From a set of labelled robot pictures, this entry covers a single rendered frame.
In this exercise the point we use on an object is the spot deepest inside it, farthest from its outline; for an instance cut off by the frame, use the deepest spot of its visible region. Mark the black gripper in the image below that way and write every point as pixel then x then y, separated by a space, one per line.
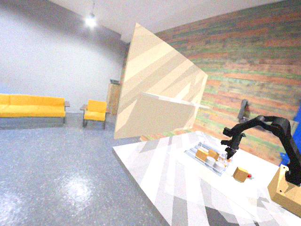
pixel 231 150

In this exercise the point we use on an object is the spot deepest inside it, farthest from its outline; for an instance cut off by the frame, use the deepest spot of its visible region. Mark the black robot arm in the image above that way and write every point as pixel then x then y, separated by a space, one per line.
pixel 281 128

